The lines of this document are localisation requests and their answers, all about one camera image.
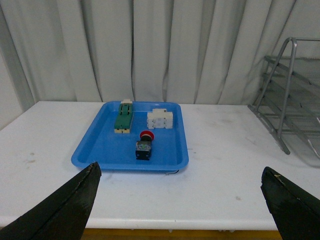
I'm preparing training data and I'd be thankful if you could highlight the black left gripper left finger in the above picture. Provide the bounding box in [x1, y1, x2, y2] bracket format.
[0, 162, 102, 240]

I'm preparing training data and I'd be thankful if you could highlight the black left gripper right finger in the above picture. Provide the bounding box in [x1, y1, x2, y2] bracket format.
[261, 166, 320, 240]

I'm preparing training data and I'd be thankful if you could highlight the red emergency stop button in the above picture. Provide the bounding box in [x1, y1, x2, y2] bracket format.
[135, 130, 155, 161]

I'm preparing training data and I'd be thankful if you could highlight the silver mesh three-tier rack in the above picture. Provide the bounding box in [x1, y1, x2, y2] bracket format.
[248, 37, 320, 168]

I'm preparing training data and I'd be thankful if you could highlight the blue plastic tray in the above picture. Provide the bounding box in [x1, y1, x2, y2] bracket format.
[71, 101, 189, 173]

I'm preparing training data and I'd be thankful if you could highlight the white terminal block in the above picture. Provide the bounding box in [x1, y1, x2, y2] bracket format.
[147, 108, 174, 129]

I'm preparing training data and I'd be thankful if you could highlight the grey white curtain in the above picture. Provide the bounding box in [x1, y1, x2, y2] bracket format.
[0, 0, 320, 127]

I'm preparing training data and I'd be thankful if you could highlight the green and cream switch block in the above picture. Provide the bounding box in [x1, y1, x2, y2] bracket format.
[114, 99, 133, 134]

